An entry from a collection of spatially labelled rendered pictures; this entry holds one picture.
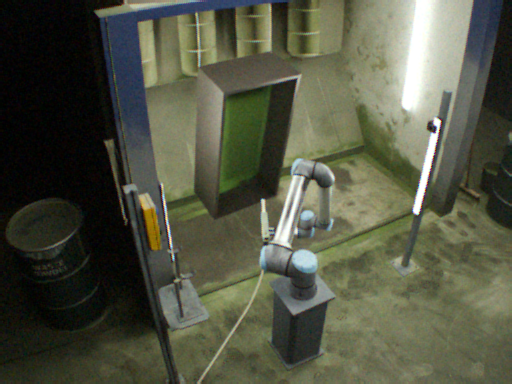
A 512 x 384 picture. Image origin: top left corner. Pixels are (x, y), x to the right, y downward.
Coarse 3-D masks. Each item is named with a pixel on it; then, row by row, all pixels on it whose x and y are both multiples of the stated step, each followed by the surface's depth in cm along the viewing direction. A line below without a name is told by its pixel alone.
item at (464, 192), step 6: (468, 168) 434; (468, 174) 439; (468, 180) 445; (462, 186) 455; (474, 186) 440; (462, 192) 455; (468, 192) 449; (474, 192) 447; (462, 198) 453; (468, 198) 449; (474, 198) 444; (474, 204) 443
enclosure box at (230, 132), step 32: (224, 64) 298; (256, 64) 302; (288, 64) 307; (224, 96) 276; (256, 96) 343; (288, 96) 321; (224, 128) 348; (256, 128) 368; (288, 128) 332; (224, 160) 373; (256, 160) 395; (224, 192) 382; (256, 192) 386
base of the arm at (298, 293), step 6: (288, 282) 278; (288, 288) 273; (294, 288) 269; (300, 288) 266; (306, 288) 266; (312, 288) 269; (294, 294) 269; (300, 294) 268; (306, 294) 268; (312, 294) 270
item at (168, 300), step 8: (168, 288) 258; (192, 288) 259; (160, 296) 253; (168, 296) 253; (168, 304) 249; (176, 304) 249; (200, 304) 249; (168, 312) 244; (176, 312) 244; (168, 320) 239; (176, 320) 240; (192, 320) 240; (176, 328) 235
